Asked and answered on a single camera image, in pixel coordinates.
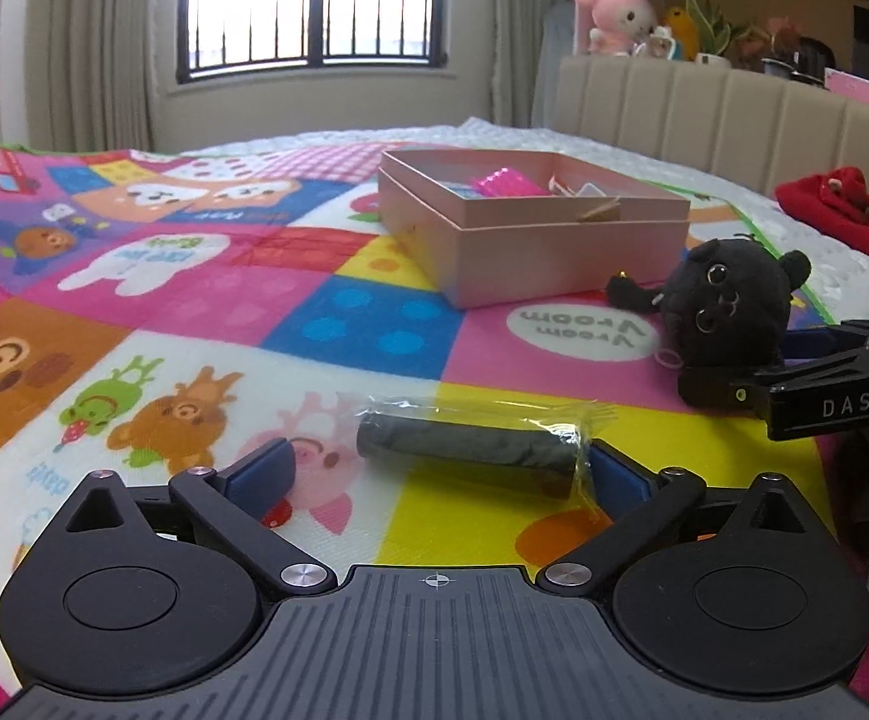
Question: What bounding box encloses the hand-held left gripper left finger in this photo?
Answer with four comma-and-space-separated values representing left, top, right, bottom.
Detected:
29, 436, 338, 593

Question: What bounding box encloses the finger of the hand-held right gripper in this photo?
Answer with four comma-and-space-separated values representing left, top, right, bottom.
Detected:
783, 319, 869, 362
730, 349, 869, 442

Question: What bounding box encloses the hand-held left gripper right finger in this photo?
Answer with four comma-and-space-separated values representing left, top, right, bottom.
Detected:
539, 441, 844, 593

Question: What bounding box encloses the black plush toy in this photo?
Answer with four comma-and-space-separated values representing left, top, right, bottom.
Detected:
605, 238, 814, 410

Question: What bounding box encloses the dark roll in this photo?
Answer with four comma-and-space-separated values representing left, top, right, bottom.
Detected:
336, 392, 619, 518

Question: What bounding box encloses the pink cardboard box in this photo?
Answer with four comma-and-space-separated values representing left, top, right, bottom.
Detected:
376, 148, 694, 310

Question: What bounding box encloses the pink toy net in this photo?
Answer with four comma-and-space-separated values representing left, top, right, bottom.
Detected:
470, 169, 548, 200

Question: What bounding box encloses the red cloth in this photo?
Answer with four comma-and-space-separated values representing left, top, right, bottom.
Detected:
775, 165, 869, 276

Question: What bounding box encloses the colourful cartoon play mat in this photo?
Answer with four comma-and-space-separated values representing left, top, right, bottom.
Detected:
0, 129, 869, 720

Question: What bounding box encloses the small pink box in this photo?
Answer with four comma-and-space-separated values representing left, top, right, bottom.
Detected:
824, 67, 869, 110

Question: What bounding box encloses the beige padded headboard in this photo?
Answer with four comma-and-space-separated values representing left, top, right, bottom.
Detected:
558, 54, 869, 200

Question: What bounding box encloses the dark red flower bunch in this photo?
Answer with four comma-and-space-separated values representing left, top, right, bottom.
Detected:
730, 15, 802, 72

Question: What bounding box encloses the green potted plant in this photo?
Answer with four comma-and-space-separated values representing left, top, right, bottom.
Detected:
685, 0, 735, 66

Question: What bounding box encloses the yellow plush toy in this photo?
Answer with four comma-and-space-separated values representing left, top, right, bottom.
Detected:
663, 6, 701, 61

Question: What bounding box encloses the grey padded panel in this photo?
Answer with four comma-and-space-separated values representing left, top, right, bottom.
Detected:
535, 4, 578, 128

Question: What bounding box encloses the pink rabbit plush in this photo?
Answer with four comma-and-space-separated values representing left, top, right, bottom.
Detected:
573, 0, 660, 57

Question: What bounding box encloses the beige curtain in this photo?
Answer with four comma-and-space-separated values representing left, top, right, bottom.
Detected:
490, 0, 579, 128
0, 0, 173, 155

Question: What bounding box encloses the dark framed window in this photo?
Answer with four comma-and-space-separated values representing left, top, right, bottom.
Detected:
175, 0, 452, 85

